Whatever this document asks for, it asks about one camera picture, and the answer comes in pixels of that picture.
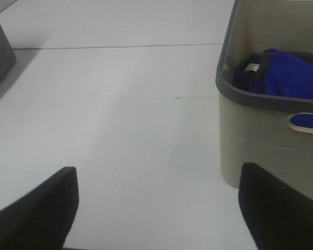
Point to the dark cloth with label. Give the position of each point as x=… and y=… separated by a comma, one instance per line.
x=254, y=66

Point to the beige basket with grey rim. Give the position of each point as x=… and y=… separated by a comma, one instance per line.
x=257, y=128

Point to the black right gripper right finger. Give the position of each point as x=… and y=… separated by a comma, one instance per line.
x=277, y=216

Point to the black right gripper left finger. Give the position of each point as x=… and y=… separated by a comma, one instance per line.
x=42, y=218

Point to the blue towel in beige basket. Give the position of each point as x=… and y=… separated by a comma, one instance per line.
x=288, y=74

